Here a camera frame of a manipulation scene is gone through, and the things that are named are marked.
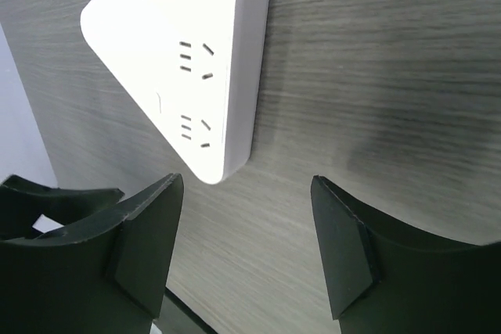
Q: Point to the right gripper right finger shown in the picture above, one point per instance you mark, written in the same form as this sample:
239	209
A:
385	276

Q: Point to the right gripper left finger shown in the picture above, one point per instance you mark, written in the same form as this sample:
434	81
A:
85	261

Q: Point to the white triangular socket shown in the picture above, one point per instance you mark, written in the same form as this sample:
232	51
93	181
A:
192	66

